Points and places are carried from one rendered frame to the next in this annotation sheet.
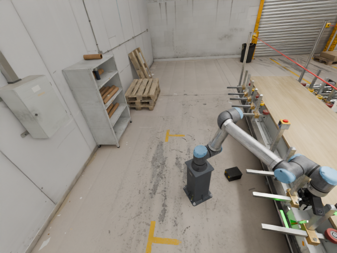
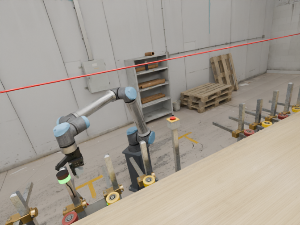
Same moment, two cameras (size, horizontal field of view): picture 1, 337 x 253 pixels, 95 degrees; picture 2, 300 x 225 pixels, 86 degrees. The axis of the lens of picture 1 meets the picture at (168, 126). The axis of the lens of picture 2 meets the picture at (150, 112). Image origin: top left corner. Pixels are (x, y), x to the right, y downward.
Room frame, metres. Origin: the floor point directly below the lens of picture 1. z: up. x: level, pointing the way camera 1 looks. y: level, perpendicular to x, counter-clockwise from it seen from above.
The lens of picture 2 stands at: (0.35, -1.85, 1.72)
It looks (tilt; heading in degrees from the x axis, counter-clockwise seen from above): 22 degrees down; 53
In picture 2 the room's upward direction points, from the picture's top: 9 degrees counter-clockwise
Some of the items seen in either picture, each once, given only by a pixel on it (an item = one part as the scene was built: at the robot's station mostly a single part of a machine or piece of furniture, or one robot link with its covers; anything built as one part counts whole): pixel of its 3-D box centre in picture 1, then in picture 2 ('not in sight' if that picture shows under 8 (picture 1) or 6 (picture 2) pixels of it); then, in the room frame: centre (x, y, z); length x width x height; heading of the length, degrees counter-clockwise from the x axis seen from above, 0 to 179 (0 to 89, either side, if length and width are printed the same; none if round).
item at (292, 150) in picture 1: (283, 165); (147, 168); (0.87, -1.02, 0.90); 0.03 x 0.03 x 0.48; 75
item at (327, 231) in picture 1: (330, 238); (72, 223); (0.31, -0.99, 0.85); 0.08 x 0.08 x 0.11
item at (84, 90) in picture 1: (106, 102); (150, 89); (2.75, 1.17, 0.78); 0.90 x 0.45 x 1.55; 171
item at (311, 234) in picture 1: (309, 232); (75, 208); (0.36, -0.89, 0.85); 0.13 x 0.06 x 0.05; 165
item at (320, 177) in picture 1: (324, 178); (64, 134); (0.46, -0.83, 1.32); 0.10 x 0.09 x 0.12; 23
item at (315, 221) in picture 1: (312, 224); (75, 198); (0.38, -0.90, 0.92); 0.03 x 0.03 x 0.48; 75
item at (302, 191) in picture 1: (310, 194); (74, 157); (0.46, -0.84, 1.15); 0.09 x 0.08 x 0.12; 165
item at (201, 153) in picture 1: (200, 154); (134, 135); (1.20, -0.34, 0.79); 0.17 x 0.15 x 0.18; 113
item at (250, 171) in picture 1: (271, 174); (139, 172); (0.85, -0.93, 0.81); 0.43 x 0.03 x 0.04; 75
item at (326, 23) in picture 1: (311, 57); not in sight; (2.82, -2.68, 1.25); 0.15 x 0.08 x 1.10; 165
